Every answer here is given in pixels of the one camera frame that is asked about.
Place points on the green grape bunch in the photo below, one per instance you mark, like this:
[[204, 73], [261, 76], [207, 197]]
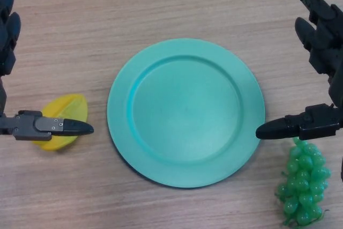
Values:
[[304, 180]]

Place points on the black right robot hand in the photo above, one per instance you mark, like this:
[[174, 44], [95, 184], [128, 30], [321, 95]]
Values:
[[325, 38]]

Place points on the yellow starfruit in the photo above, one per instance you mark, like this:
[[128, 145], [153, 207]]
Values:
[[69, 105]]

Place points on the green round plate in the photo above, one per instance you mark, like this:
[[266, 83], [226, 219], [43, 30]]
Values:
[[185, 113]]

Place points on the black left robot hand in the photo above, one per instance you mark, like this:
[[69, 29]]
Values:
[[32, 128]]

